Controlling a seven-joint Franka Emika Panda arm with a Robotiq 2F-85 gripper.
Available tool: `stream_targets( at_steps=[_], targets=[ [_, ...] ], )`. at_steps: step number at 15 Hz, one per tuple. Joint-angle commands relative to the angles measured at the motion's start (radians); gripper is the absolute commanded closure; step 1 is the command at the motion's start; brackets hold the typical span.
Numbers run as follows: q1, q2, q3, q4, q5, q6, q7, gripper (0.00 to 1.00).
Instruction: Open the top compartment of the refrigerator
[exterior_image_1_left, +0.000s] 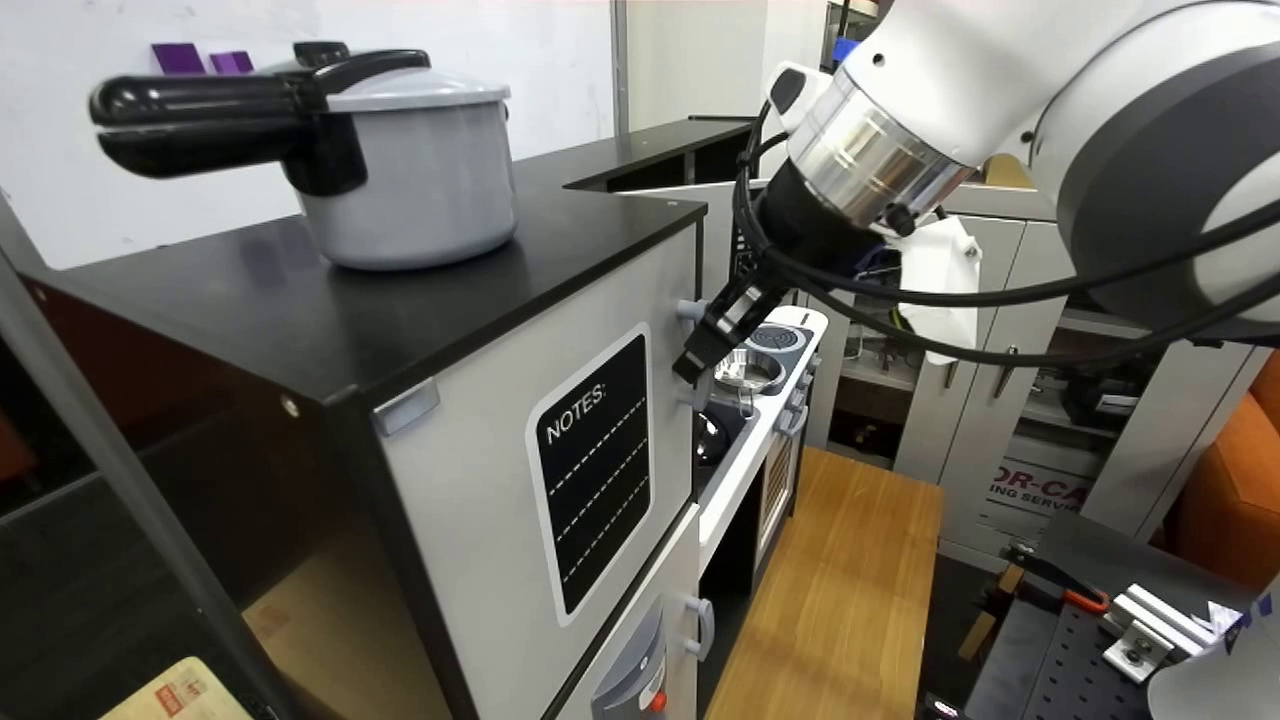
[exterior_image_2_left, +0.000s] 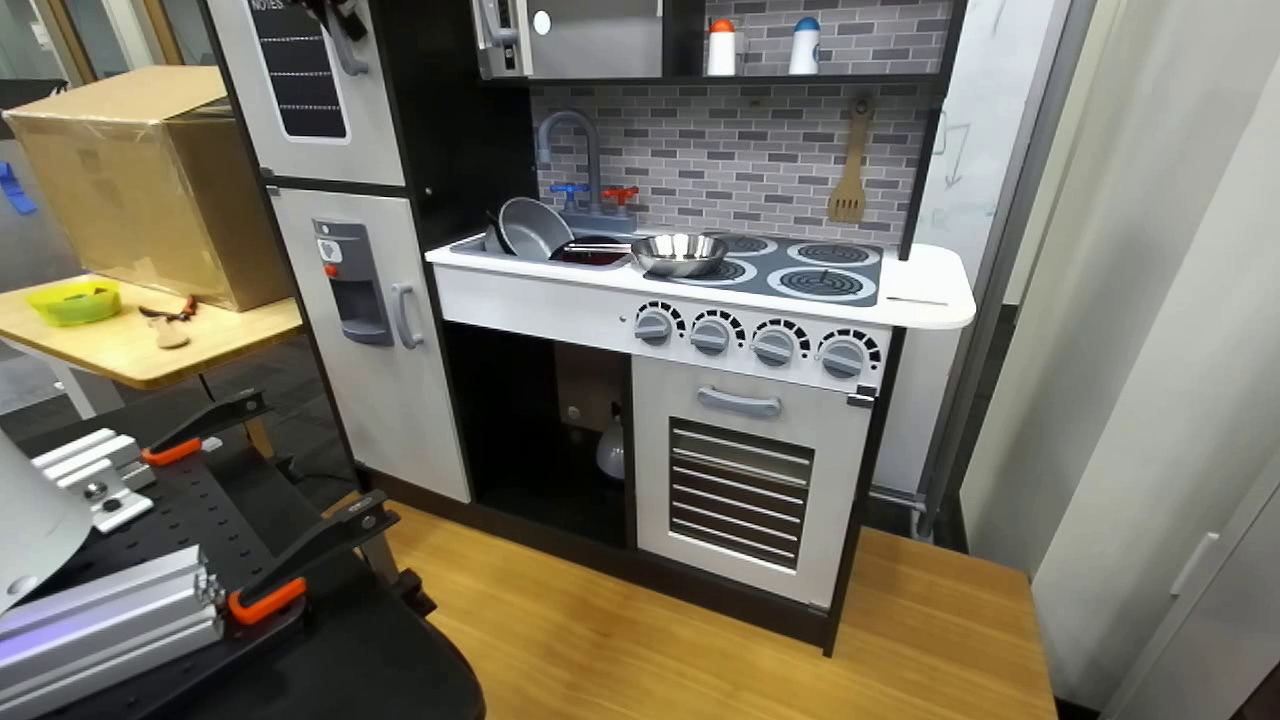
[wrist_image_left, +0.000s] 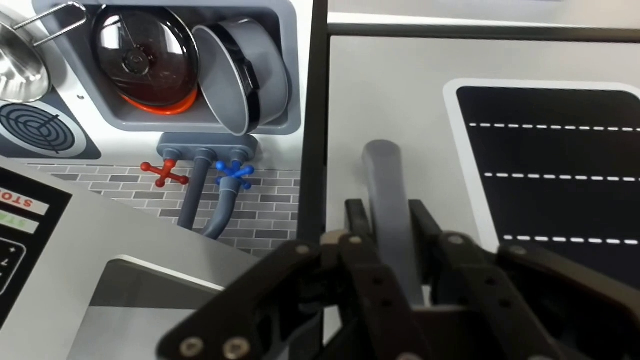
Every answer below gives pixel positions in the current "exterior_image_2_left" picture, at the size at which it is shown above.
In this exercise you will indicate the green plastic bowl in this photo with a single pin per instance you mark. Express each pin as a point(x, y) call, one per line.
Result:
point(76, 304)

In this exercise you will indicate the white shaker with blue cap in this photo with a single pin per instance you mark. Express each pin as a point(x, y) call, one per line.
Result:
point(804, 52)

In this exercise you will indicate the black orange bar clamp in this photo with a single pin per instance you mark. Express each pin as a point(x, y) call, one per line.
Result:
point(314, 545)
point(201, 425)

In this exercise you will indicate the shiny steel bowl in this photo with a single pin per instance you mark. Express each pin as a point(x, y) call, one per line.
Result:
point(683, 248)

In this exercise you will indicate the long aluminium extrusion profile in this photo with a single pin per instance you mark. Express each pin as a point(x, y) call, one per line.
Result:
point(92, 626)

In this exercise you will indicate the white fridge door with dispenser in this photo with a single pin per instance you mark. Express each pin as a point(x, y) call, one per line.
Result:
point(400, 425)

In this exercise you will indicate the large cardboard box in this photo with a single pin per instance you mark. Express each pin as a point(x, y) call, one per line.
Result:
point(145, 185)

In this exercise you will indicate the white shaker with orange cap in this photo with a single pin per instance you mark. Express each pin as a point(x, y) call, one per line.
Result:
point(723, 52)

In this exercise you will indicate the small aluminium bracket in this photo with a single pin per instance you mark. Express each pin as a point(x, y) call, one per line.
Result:
point(86, 462)

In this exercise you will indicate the wooden toy spatula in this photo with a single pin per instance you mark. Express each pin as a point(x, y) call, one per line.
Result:
point(848, 200)

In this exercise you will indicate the grey stove knob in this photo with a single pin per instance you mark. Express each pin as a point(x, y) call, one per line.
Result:
point(710, 333)
point(772, 346)
point(845, 357)
point(655, 327)

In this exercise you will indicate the grey toy faucet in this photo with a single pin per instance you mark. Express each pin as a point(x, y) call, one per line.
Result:
point(595, 173)

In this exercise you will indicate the white and red appliance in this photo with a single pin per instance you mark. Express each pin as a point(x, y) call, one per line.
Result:
point(372, 123)

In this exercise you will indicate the grey toy frying pan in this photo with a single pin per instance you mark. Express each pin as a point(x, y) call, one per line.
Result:
point(532, 228)

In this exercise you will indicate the small brown toy food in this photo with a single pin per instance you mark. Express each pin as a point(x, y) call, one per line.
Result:
point(171, 308)

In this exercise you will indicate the white oven door with vents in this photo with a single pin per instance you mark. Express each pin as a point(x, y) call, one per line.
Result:
point(665, 402)

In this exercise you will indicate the dark pot with red rim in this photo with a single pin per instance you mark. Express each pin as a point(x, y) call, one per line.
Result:
point(595, 248)

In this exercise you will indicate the small beige toy food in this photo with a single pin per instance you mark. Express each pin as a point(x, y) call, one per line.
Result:
point(173, 333)

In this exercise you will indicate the black white toy kitchen playset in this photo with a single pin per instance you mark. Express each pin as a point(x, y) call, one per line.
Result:
point(454, 133)

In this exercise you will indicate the white metal cabinet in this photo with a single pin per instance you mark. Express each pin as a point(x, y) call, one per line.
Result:
point(1160, 333)

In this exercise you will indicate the grey toy microwave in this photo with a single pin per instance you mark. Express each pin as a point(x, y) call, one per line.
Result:
point(601, 41)

